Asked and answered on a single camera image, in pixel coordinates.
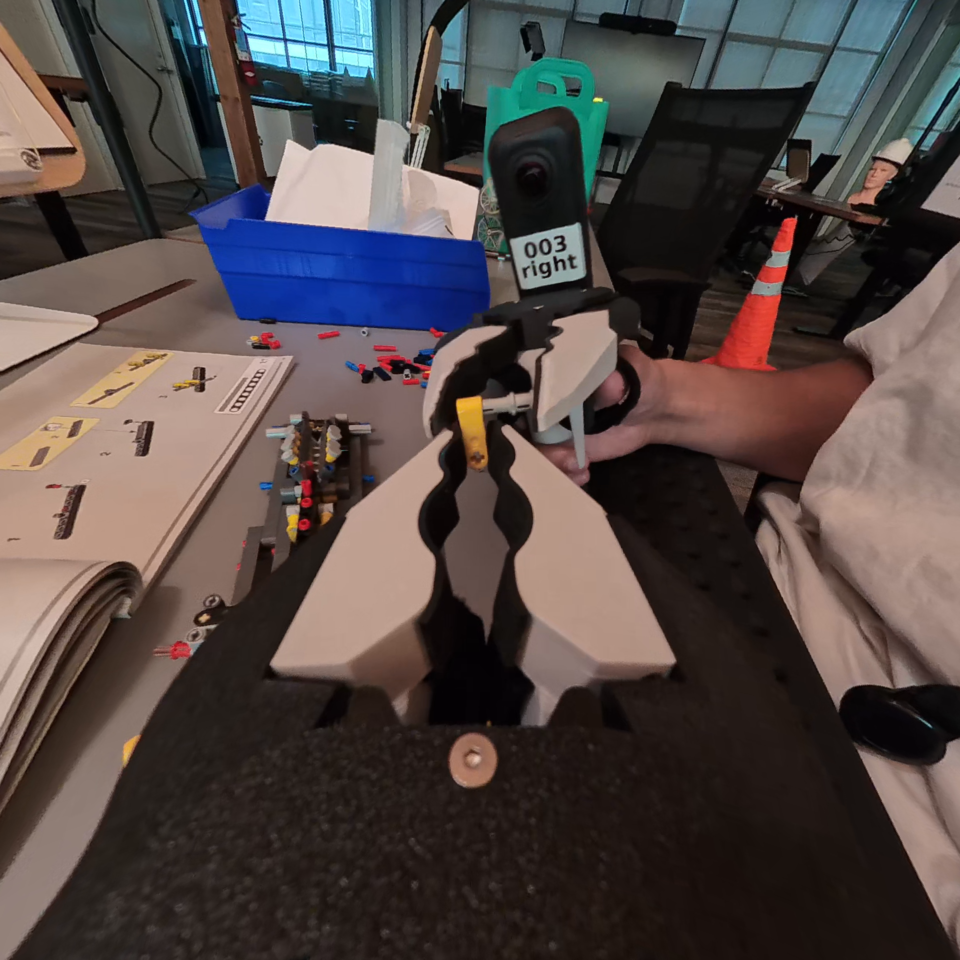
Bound lego car chassis model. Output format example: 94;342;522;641
122;409;378;768

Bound wooden post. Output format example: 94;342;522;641
196;0;269;190

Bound mannequin head with hard hat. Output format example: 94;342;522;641
846;137;918;207

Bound scatter of small lego pins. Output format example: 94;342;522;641
247;317;451;389

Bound clear plastic bag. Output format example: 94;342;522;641
366;118;415;232

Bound blue plastic bin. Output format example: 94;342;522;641
189;183;492;330

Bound black mesh office chair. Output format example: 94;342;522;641
596;81;819;360

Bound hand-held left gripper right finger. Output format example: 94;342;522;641
495;424;678;700

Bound lego instruction booklet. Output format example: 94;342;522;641
0;341;296;815

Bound person's white shirt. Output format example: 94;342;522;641
750;243;960;942

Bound wall display screen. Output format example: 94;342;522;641
558;18;708;141

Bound black and wooden stick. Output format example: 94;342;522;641
407;0;471;138

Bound instruction card on stand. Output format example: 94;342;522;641
0;22;101;375

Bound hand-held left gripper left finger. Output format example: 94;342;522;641
268;427;464;690

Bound dark wooden desk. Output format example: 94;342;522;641
753;178;901;230

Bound printed instruction sheet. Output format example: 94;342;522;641
0;56;46;185

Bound yellow lego connector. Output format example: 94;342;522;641
455;395;493;475

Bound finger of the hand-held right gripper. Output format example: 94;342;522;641
528;309;621;445
422;321;526;441

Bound person's right forearm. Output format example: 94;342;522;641
671;356;875;483

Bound white paper sheets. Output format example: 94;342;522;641
264;138;481;243

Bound orange traffic cone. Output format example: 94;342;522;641
701;216;798;374

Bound person's right hand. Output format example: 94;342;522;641
556;346;680;487

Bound teal tote bag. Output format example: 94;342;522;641
471;57;611;261

